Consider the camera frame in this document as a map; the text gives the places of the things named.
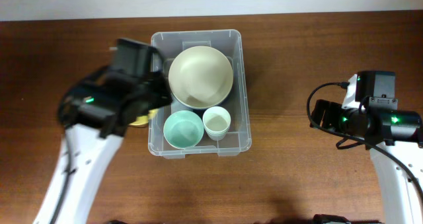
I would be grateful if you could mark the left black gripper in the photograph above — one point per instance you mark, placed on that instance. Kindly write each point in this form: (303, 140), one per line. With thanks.
(162, 98)

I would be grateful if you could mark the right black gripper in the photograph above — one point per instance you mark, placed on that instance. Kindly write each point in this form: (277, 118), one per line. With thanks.
(332, 110)

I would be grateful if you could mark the yellow bowl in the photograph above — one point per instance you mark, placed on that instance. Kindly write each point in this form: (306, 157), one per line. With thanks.
(143, 121)

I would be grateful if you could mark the light green bowl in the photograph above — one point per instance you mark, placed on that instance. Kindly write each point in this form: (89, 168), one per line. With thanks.
(183, 121)

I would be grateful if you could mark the dark blue bowl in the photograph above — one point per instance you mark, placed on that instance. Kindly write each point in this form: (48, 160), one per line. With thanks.
(183, 105)

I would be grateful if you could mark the white bowl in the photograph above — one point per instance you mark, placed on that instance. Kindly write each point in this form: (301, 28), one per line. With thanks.
(181, 140)

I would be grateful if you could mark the white cup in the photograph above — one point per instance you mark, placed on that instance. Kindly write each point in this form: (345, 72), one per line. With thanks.
(217, 120)
(216, 136)

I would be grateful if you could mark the pale green cup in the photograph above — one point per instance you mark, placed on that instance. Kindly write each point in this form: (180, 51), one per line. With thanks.
(217, 128)

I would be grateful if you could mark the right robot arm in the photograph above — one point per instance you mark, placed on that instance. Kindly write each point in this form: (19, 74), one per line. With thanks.
(394, 140)

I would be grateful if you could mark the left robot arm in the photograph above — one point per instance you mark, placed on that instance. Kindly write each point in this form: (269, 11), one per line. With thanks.
(95, 114)

